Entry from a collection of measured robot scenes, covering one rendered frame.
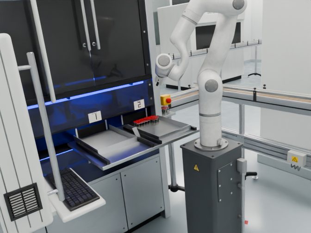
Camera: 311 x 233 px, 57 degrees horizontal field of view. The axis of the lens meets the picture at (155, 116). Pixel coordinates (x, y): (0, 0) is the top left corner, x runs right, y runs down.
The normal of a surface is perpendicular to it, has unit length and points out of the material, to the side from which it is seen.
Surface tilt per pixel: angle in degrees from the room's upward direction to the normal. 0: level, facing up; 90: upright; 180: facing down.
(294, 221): 0
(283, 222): 0
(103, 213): 90
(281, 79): 90
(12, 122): 90
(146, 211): 90
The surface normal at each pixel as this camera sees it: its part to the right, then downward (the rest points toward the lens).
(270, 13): -0.79, 0.25
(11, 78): 0.58, 0.19
